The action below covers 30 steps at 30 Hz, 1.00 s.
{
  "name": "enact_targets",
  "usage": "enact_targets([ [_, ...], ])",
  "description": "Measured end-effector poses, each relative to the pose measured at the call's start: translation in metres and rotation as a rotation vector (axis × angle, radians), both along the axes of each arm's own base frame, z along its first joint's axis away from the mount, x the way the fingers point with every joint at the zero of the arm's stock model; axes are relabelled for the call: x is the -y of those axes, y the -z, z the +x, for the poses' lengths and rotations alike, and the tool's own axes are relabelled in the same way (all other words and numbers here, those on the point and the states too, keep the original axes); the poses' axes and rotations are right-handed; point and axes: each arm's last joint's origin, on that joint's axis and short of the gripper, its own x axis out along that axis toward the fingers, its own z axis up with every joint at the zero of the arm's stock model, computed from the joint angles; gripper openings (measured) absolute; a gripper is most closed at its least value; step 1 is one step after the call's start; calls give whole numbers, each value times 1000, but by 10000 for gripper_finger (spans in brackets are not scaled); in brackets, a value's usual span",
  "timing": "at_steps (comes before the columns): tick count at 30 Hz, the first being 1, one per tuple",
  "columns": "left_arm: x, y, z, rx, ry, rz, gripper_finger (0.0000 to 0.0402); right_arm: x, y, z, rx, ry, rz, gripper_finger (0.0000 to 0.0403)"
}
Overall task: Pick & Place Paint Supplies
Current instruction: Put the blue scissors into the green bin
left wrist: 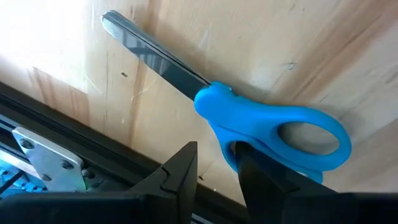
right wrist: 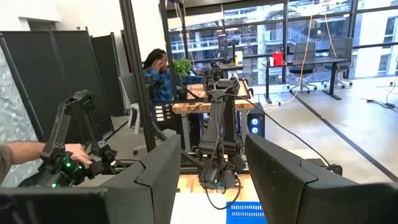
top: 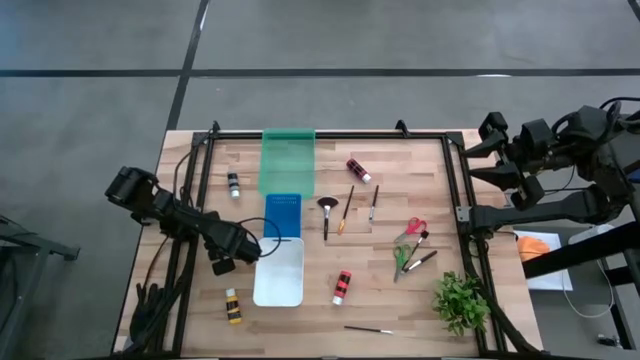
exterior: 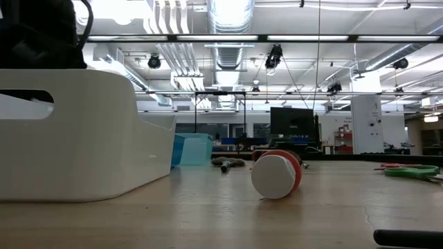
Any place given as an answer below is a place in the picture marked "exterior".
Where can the red black striped paint bottle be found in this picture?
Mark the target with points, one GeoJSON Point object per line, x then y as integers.
{"type": "Point", "coordinates": [273, 176]}

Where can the white plastic bin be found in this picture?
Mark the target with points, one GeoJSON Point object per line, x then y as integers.
{"type": "Point", "coordinates": [86, 145]}

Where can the hanging black pulley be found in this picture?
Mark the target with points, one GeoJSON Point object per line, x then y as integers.
{"type": "Point", "coordinates": [154, 62]}
{"type": "Point", "coordinates": [401, 63]}
{"type": "Point", "coordinates": [334, 87]}
{"type": "Point", "coordinates": [275, 55]}

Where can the teal translucent plastic bin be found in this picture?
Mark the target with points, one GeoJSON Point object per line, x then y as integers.
{"type": "Point", "coordinates": [197, 150]}

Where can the overhead rig light bar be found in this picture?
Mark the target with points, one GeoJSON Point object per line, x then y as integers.
{"type": "Point", "coordinates": [263, 38]}

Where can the black computer monitor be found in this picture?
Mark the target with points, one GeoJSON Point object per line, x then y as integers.
{"type": "Point", "coordinates": [290, 122]}

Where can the red storage shelf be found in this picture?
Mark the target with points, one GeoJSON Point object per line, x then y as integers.
{"type": "Point", "coordinates": [344, 148]}

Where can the white square pillar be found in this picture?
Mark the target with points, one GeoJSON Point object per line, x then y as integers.
{"type": "Point", "coordinates": [367, 138]}

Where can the glowing lamp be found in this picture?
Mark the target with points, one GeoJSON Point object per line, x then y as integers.
{"type": "Point", "coordinates": [431, 119]}

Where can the silver ceiling air duct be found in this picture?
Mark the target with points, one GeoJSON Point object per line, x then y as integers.
{"type": "Point", "coordinates": [230, 20]}

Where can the black aluminium table frame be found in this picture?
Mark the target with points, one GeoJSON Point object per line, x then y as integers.
{"type": "Point", "coordinates": [346, 157]}

